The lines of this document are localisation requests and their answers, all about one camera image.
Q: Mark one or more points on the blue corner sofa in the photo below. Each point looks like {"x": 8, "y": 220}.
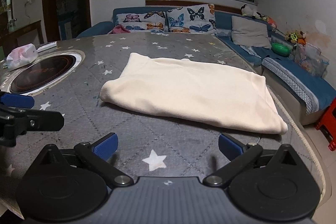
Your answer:
{"x": 307, "y": 96}

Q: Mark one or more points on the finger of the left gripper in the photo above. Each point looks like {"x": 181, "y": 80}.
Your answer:
{"x": 16, "y": 100}

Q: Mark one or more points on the built-in induction cooker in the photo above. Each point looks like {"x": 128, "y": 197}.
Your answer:
{"x": 45, "y": 72}

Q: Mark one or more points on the green round toy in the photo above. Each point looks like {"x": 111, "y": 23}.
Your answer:
{"x": 281, "y": 49}

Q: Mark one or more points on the left butterfly pillow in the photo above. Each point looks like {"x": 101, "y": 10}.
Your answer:
{"x": 154, "y": 21}

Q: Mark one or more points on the cream fleece garment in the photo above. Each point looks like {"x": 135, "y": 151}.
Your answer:
{"x": 214, "y": 94}

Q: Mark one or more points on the butterfly pillow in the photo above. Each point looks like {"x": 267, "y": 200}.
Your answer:
{"x": 197, "y": 19}
{"x": 154, "y": 21}

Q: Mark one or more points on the pink cloth on sofa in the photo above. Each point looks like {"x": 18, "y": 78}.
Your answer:
{"x": 119, "y": 29}

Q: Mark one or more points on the yellow orange plush toys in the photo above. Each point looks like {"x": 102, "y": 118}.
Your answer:
{"x": 296, "y": 37}

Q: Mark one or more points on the tissue pack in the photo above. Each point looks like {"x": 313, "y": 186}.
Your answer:
{"x": 21, "y": 56}

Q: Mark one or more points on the grey cushion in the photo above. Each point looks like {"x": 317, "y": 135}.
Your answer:
{"x": 249, "y": 33}

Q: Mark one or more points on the white plush toy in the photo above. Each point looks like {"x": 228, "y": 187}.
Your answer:
{"x": 247, "y": 11}

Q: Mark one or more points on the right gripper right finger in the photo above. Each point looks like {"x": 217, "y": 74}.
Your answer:
{"x": 230, "y": 147}

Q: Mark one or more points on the clear toy storage box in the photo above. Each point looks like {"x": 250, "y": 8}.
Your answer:
{"x": 310, "y": 58}

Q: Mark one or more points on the white paper stack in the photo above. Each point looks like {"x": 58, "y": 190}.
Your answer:
{"x": 46, "y": 47}

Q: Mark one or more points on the wooden side cabinet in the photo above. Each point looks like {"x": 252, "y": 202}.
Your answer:
{"x": 10, "y": 41}

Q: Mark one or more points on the red plastic stool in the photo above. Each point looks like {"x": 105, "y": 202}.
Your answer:
{"x": 327, "y": 123}

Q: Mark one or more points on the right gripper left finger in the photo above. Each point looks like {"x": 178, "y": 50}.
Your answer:
{"x": 106, "y": 146}

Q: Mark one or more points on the right butterfly pillow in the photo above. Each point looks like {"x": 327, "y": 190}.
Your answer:
{"x": 197, "y": 19}

